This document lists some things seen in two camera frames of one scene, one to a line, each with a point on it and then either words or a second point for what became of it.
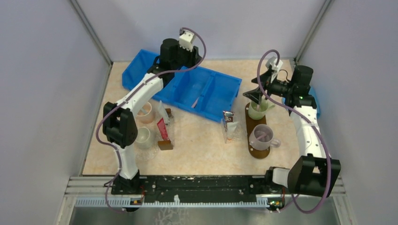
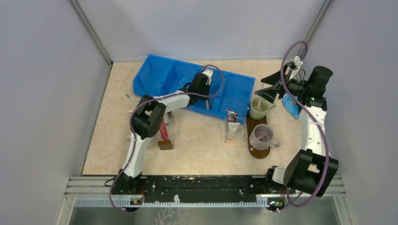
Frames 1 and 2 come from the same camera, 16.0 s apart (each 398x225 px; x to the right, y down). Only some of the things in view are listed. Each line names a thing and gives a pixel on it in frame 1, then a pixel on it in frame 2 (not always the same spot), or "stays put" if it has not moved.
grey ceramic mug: (262, 138) stays put
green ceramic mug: (253, 112) stays put
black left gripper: (194, 58) -> (207, 86)
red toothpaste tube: (162, 128) stays put
